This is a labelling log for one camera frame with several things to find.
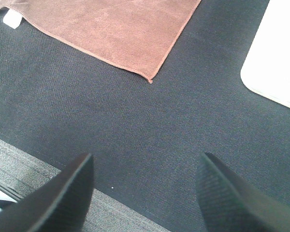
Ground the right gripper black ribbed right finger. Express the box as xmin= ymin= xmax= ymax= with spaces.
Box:
xmin=196 ymin=153 xmax=290 ymax=232

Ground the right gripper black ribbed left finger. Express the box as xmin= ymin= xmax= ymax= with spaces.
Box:
xmin=0 ymin=153 xmax=94 ymax=232

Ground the brown microfibre towel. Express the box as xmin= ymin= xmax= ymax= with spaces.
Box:
xmin=0 ymin=0 xmax=199 ymax=82

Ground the black fabric table mat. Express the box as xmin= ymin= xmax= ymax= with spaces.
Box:
xmin=0 ymin=0 xmax=290 ymax=232

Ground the white storage bin grey rim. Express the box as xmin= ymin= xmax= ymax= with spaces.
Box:
xmin=240 ymin=0 xmax=290 ymax=108

